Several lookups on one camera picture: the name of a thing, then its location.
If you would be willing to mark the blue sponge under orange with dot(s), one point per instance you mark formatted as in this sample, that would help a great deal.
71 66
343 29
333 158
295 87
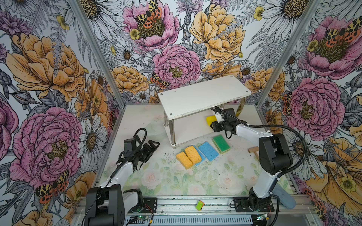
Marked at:
201 155

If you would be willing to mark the green sponge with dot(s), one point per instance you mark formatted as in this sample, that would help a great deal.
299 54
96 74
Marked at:
221 144

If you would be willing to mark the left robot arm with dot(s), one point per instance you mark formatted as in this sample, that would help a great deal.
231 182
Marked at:
108 204

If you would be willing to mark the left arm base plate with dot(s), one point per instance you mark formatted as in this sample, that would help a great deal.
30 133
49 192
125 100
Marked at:
149 206

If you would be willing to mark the white two-tier shelf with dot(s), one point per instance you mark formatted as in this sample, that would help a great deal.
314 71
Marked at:
186 108

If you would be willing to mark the orange sponge right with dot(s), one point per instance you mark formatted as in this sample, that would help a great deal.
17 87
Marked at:
193 155

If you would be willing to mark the orange sponge left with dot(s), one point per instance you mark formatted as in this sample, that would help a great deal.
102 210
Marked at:
184 160

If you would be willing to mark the small wooden mallet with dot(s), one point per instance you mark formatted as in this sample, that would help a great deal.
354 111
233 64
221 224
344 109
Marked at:
255 151

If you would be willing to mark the yellow sponge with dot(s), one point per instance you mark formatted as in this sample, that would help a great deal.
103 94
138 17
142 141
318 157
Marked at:
210 120

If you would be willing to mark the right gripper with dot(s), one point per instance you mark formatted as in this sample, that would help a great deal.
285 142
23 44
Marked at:
216 126

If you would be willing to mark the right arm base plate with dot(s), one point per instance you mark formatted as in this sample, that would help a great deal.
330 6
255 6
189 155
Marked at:
252 204

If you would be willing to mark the aluminium front rail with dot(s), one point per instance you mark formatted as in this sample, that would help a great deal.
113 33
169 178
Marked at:
219 211

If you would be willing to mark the blue grey oval pad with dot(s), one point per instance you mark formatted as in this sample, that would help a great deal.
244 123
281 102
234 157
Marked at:
286 199

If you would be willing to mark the green orange small block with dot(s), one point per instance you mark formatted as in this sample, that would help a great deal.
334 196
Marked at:
200 204

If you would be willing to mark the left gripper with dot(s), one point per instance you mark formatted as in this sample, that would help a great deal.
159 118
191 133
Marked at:
149 151

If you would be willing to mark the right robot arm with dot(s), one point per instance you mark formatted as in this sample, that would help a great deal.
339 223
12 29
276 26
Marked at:
274 156

